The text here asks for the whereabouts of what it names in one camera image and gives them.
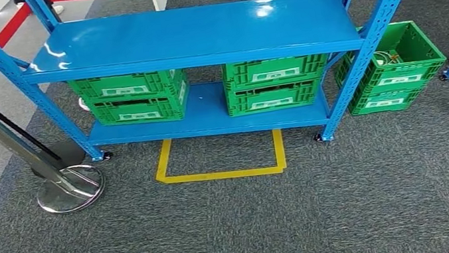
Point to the chrome barrier stanchion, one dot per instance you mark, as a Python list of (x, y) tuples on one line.
[(8, 135)]

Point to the green plastic crate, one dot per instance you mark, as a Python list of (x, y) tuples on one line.
[(274, 99), (129, 84), (385, 102), (403, 74), (274, 69), (138, 114)]

